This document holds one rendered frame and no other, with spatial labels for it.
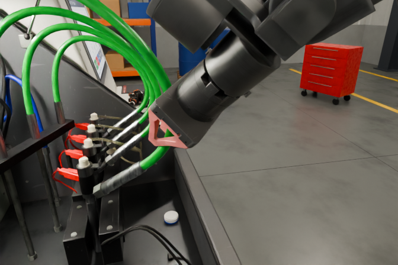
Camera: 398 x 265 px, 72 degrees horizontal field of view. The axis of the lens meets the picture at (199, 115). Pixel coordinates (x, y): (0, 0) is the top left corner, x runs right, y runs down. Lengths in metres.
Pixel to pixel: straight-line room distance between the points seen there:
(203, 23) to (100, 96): 0.61
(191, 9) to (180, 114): 0.11
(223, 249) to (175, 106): 0.35
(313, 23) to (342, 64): 4.32
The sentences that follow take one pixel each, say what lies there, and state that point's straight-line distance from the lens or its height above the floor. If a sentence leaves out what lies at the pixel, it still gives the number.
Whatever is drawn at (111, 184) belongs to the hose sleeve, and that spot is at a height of 1.13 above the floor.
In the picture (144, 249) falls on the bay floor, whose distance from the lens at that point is 0.75.
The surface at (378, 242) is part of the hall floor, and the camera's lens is 2.21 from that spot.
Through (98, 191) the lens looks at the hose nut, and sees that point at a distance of 0.45.
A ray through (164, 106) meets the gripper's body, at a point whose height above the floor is 1.28.
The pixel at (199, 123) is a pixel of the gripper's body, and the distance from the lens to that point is 0.31.
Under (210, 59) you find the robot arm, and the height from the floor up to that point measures 1.33.
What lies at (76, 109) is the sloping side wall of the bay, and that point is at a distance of 0.84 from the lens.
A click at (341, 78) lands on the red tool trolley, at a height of 0.43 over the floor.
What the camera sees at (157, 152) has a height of 1.19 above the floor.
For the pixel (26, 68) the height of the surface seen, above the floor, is 1.26.
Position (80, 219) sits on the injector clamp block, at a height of 0.98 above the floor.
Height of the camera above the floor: 1.37
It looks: 21 degrees down
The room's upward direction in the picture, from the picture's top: straight up
